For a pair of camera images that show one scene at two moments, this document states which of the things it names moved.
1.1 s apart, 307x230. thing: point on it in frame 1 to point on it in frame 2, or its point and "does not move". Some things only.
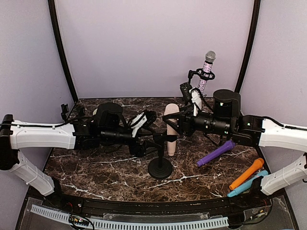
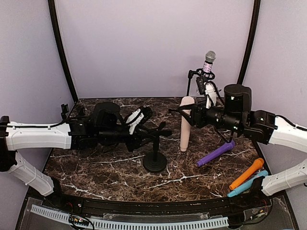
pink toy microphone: (171, 108) to (185, 126)
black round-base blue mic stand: (80, 112) does not move
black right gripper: (184, 118) to (197, 112)
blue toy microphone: (246, 186) does not move
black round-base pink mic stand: (161, 167) to (156, 162)
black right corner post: (255, 23) does not move
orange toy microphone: (257, 165) does not move
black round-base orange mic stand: (64, 109) does not move
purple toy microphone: (230, 145) does not move
